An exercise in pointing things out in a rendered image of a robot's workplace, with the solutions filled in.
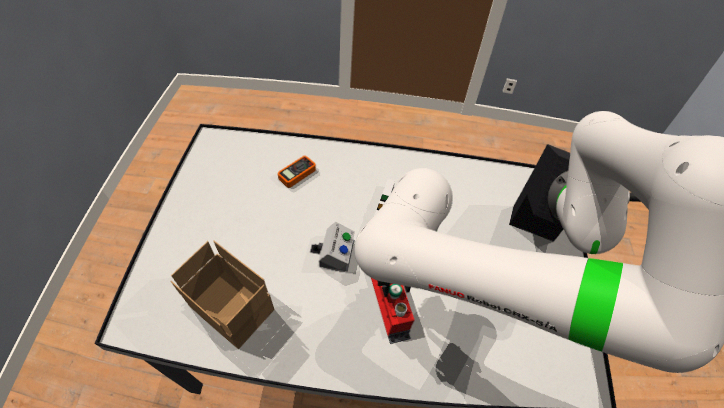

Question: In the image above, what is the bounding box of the orange pocket multimeter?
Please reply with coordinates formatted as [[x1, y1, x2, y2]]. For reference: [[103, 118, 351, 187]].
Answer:
[[278, 156, 316, 188]]

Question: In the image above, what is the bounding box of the grey button panel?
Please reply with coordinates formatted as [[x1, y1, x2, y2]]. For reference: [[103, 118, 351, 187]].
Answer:
[[310, 222, 355, 272]]

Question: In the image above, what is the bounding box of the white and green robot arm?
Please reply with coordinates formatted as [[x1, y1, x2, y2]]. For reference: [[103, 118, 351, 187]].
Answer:
[[355, 111, 724, 373]]

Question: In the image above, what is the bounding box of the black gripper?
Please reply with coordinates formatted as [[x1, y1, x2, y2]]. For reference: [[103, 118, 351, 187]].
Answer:
[[377, 281, 411, 297]]

